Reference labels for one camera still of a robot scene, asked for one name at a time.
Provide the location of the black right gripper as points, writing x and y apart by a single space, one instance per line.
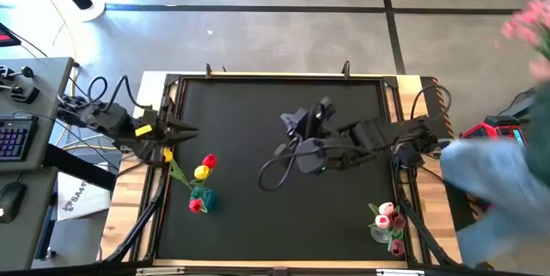
315 119

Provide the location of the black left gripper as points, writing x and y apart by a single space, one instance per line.
159 125

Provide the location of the red artificial tulip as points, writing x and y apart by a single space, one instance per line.
209 161
196 205

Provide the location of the blue glass vase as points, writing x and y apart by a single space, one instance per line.
208 198

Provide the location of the pink artificial tulip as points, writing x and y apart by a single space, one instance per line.
386 208
382 221

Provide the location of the maroon artificial tulip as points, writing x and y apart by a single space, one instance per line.
397 247
398 220

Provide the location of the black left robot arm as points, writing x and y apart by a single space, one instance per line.
107 121

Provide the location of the yellow tag on left gripper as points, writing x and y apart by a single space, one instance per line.
144 130

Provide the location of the black diagonal support bar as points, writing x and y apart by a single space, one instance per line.
77 166

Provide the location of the white printed box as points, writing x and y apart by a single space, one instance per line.
81 198

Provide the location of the black mat with hazard stripes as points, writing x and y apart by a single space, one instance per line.
429 87

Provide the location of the clear water bottle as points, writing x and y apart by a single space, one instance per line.
380 235

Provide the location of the grey desk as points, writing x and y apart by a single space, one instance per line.
47 95

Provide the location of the black clamp block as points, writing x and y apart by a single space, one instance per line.
25 94

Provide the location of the black lever with ball knob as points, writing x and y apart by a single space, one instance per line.
26 71

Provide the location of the black computer keyboard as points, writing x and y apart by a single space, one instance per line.
15 138

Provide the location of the red and black tool case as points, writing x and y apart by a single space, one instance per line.
494 127

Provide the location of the black computer mouse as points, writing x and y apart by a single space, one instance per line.
10 200

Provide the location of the person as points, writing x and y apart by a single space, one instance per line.
494 173

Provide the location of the black device with red display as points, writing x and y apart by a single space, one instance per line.
7 35

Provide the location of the grey and green cart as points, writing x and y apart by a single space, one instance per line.
520 104

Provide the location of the pink flower bunch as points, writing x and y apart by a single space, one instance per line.
530 18

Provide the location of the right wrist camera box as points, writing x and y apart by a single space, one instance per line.
292 120

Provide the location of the black aluminium rig frame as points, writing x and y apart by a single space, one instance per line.
279 77

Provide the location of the silver metal bracket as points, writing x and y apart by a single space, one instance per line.
399 272
161 271

